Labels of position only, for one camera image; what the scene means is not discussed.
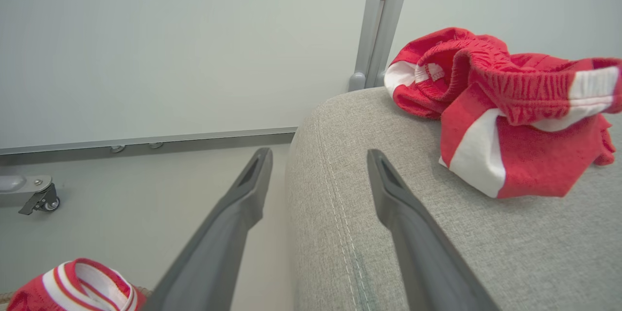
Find grey partition bottom rail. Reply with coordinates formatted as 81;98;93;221
0;127;298;166

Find black caster wheel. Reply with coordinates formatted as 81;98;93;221
18;184;61;216

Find grey fabric sofa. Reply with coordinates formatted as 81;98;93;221
286;86;622;311

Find grey partition corner post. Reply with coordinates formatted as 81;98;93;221
348;0;415;92

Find red jersey with striped collar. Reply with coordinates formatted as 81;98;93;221
7;258;147;311

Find grey partition foot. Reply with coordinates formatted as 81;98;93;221
0;175;53;207

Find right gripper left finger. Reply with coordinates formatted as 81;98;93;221
141;148;274;311

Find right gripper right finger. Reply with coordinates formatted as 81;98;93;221
367;149;501;311

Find red shorts with white stripes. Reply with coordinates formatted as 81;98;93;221
384;28;622;199

